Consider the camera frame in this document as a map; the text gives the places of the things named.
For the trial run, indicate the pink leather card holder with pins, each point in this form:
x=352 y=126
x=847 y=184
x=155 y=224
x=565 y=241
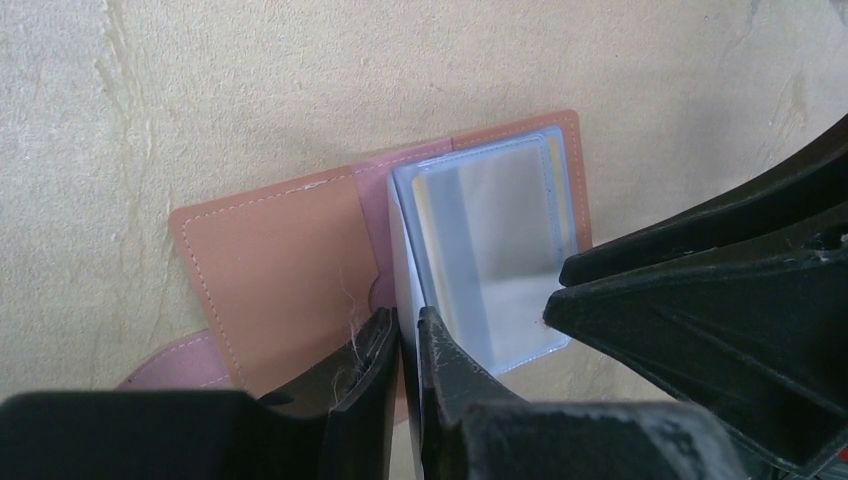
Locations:
x=286 y=273

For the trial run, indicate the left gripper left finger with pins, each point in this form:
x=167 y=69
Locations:
x=340 y=412

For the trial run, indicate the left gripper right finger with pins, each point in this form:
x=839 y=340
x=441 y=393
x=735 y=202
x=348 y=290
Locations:
x=457 y=398

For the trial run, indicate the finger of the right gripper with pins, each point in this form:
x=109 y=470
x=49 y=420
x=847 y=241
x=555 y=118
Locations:
x=810 y=181
x=755 y=332

